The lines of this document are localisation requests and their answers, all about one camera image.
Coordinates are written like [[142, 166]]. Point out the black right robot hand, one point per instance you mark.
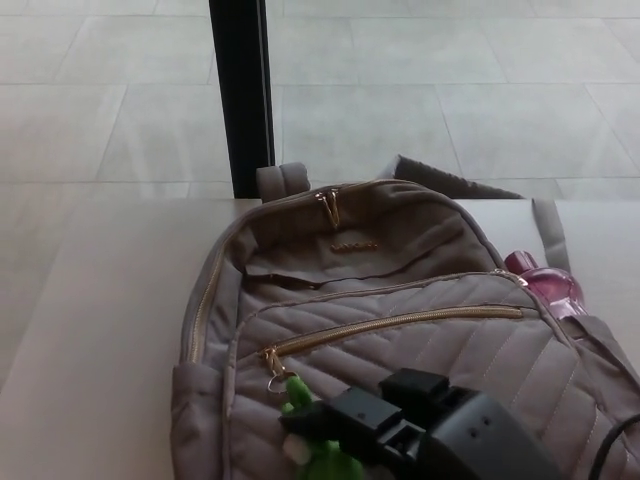
[[465, 440]]

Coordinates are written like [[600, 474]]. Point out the grey quilted backpack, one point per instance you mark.
[[350, 280]]

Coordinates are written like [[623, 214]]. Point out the pink transparent water bottle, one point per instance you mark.
[[550, 285]]

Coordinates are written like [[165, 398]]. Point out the black window frame post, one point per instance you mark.
[[245, 100]]

